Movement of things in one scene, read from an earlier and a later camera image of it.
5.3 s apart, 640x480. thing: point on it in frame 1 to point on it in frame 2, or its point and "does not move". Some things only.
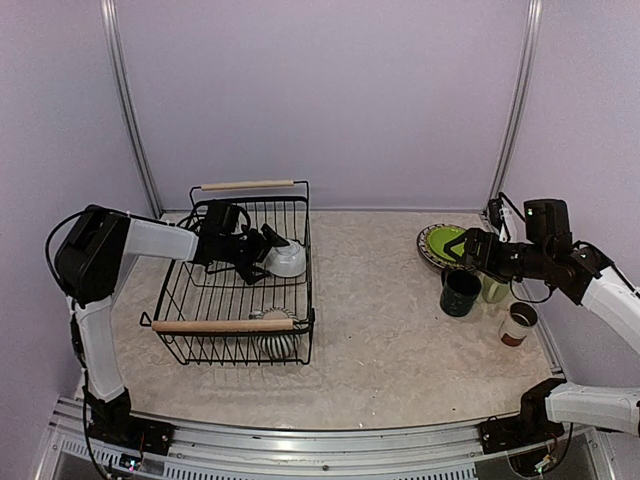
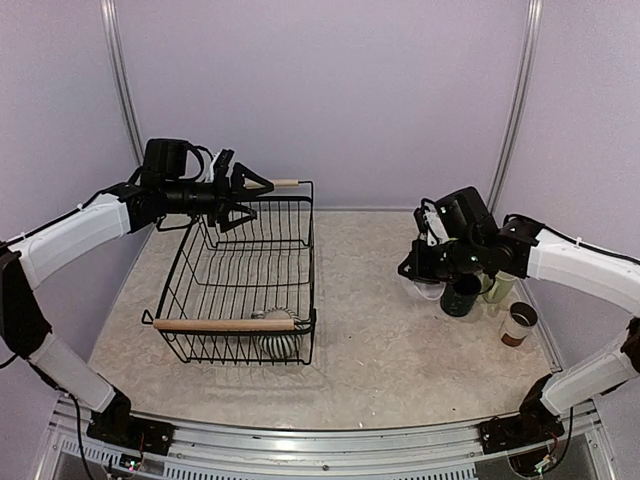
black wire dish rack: [248, 299] does not move
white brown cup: [518, 323] does not move
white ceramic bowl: [287, 260] to [431, 290]
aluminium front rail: [69, 451] does not move
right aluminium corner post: [534, 30] does not move
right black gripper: [486, 262] to [419, 270]
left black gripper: [261, 248] to [224, 198]
